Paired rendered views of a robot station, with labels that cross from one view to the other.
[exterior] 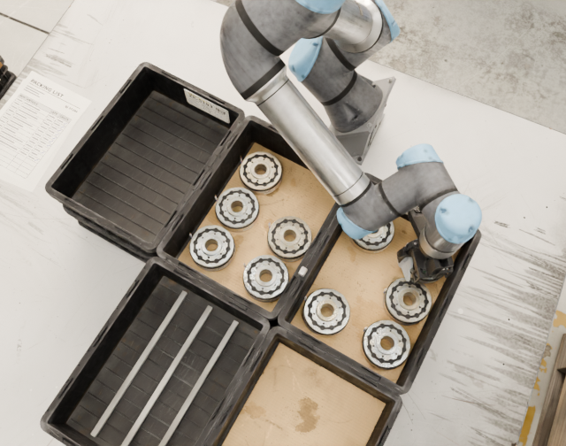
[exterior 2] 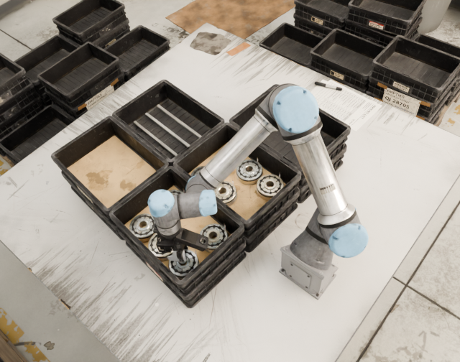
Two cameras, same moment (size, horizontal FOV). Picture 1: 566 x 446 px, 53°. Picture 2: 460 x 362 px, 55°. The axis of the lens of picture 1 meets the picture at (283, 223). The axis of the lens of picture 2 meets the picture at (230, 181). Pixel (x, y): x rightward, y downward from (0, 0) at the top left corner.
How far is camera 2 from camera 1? 1.21 m
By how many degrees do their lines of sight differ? 47
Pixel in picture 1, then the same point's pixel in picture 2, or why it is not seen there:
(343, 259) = (202, 220)
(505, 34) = not seen: outside the picture
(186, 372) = (170, 141)
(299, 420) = (126, 182)
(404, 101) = (328, 319)
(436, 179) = (187, 197)
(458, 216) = (158, 196)
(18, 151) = (326, 98)
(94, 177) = not seen: hidden behind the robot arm
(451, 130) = (295, 349)
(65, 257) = not seen: hidden behind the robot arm
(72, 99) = (359, 122)
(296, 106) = (246, 130)
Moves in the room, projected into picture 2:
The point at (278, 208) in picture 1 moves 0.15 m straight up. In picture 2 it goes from (245, 194) to (244, 170)
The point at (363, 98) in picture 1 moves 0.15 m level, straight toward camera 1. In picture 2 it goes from (304, 246) to (264, 227)
